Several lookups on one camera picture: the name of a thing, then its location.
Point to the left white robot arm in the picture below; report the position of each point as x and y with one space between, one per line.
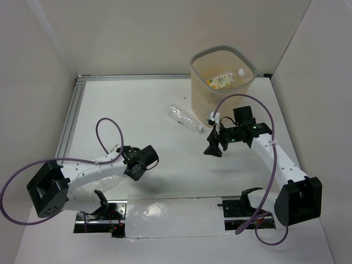
53 188

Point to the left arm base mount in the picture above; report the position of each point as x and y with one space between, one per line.
112 222

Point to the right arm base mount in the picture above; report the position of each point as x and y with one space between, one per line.
235 214

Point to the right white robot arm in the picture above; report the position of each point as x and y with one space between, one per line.
300 196

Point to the beige plastic waste bin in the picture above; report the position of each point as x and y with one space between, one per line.
210 63

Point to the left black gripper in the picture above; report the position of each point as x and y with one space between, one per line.
135 170

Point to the square bottle orange label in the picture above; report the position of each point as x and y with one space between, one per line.
227 80

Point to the clear bottle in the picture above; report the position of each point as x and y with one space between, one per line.
184 118
102 185

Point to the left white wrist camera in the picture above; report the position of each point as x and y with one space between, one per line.
116 148

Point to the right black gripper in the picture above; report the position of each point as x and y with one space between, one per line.
213 148

